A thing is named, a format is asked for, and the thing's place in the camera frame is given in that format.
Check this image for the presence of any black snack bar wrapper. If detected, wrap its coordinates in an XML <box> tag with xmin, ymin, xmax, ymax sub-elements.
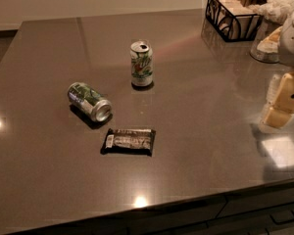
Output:
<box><xmin>101</xmin><ymin>129</ymin><xmax>156</xmax><ymax>157</ymax></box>

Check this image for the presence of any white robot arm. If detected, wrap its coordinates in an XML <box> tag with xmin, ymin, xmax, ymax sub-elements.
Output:
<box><xmin>260</xmin><ymin>11</ymin><xmax>294</xmax><ymax>129</ymax></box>

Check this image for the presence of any white green soda can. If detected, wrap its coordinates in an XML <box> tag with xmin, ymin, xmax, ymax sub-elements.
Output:
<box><xmin>130</xmin><ymin>40</ymin><xmax>153</xmax><ymax>87</ymax></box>

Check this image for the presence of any dark cabinet drawer handle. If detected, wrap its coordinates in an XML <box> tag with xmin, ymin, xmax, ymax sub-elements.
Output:
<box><xmin>270</xmin><ymin>211</ymin><xmax>294</xmax><ymax>225</ymax></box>

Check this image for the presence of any metal cup with packets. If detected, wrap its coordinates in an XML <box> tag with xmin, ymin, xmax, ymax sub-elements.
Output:
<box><xmin>250</xmin><ymin>0</ymin><xmax>294</xmax><ymax>64</ymax></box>

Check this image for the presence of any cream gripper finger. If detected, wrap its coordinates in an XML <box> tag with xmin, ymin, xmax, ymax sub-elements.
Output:
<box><xmin>261</xmin><ymin>70</ymin><xmax>294</xmax><ymax>129</ymax></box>

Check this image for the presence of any black wire napkin basket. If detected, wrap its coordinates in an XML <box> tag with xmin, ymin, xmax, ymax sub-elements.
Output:
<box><xmin>205</xmin><ymin>0</ymin><xmax>262</xmax><ymax>42</ymax></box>

